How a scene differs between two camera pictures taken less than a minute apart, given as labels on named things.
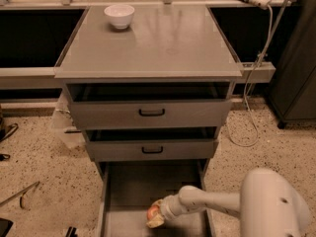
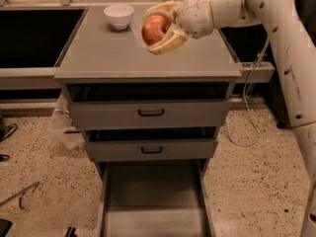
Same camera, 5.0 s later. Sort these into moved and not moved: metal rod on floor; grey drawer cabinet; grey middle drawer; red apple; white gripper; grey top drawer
Moved: white gripper; red apple
Not moved: grey top drawer; metal rod on floor; grey drawer cabinet; grey middle drawer
